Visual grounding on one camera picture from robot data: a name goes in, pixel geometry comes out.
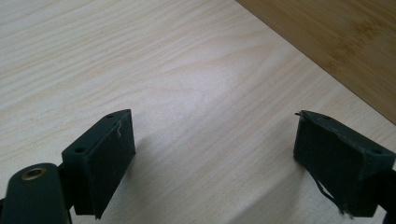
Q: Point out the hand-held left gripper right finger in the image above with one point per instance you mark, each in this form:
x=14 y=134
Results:
x=339 y=161

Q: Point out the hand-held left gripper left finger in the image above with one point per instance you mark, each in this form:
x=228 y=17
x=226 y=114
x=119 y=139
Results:
x=99 y=161

